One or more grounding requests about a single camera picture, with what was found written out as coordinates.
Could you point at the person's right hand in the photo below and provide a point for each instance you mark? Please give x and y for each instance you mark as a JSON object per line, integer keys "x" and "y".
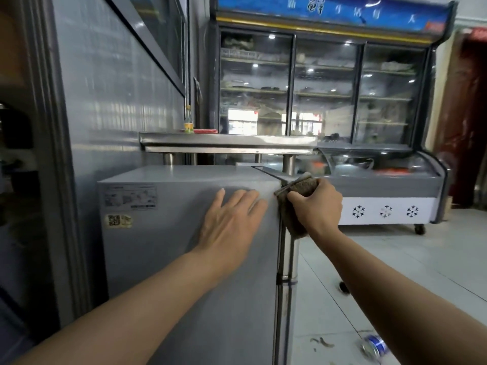
{"x": 319, "y": 212}

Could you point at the person's left hand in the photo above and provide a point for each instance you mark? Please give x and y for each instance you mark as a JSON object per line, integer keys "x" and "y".
{"x": 232, "y": 228}

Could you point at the brown cleaning cloth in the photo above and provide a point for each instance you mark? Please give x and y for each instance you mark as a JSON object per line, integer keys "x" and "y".
{"x": 300, "y": 186}

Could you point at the small silver fridge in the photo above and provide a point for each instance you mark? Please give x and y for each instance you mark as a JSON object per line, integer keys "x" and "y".
{"x": 171, "y": 262}

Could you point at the green white can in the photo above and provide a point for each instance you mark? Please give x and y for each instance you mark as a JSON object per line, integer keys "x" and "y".
{"x": 343, "y": 287}

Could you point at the blue white crushed can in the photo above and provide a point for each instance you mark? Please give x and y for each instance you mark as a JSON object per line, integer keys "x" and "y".
{"x": 374, "y": 345}

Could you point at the person's left forearm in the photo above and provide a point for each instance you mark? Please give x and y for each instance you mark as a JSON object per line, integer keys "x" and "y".
{"x": 133, "y": 319}

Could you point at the metal bowl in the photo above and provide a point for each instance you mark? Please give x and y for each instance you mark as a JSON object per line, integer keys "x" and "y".
{"x": 354, "y": 162}

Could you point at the glass display freezer snowflake print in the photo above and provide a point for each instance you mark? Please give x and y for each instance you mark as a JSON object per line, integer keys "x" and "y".
{"x": 380, "y": 186}

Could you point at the stainless steel table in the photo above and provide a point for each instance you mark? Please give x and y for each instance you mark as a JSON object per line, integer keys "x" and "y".
{"x": 228, "y": 140}

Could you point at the stack of white red plates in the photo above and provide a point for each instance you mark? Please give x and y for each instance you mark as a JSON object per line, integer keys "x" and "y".
{"x": 207, "y": 131}

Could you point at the green glass bottle yellow label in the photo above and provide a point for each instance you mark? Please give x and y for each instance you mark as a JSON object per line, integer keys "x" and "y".
{"x": 188, "y": 127}

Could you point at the dark red door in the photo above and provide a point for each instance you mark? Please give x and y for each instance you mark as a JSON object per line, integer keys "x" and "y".
{"x": 464, "y": 110}

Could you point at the grey metal door frame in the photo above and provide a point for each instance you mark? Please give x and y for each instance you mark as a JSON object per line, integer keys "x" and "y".
{"x": 57, "y": 148}

